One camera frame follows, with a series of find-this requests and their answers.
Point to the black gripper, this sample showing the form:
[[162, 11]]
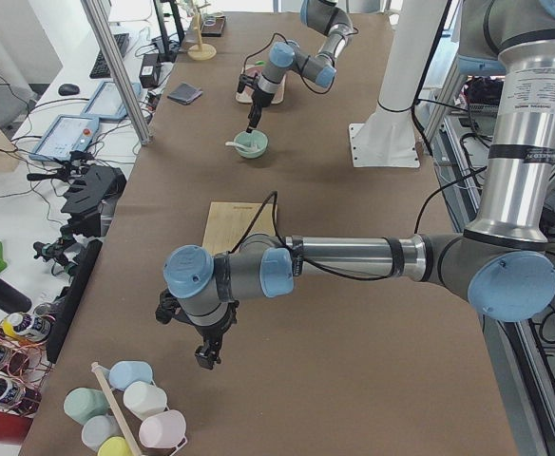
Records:
[[259, 99], [205, 333]]

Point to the white ceramic spoon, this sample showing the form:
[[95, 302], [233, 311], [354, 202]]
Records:
[[235, 144]]

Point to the green ceramic bowl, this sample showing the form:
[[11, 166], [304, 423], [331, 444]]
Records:
[[255, 137]]

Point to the pink bowl of ice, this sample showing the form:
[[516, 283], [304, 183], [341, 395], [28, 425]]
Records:
[[254, 70]]

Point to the cream plastic tray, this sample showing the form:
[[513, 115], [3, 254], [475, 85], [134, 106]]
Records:
[[279, 90]]

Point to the grey folded cloth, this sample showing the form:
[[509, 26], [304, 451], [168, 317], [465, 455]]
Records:
[[185, 94]]

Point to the wooden cup tree stand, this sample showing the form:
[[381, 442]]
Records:
[[200, 51]]

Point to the rack of pastel cups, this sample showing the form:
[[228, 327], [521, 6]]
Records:
[[127, 414]]

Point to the wooden cutting board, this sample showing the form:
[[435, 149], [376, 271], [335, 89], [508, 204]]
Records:
[[226, 224]]

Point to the blue teach pendant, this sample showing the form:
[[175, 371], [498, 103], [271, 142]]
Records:
[[67, 134], [106, 103]]

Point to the black computer mouse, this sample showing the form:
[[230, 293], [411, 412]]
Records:
[[68, 89]]

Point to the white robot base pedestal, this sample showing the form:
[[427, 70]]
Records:
[[387, 138]]

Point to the aluminium frame post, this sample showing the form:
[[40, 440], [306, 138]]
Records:
[[98, 20]]

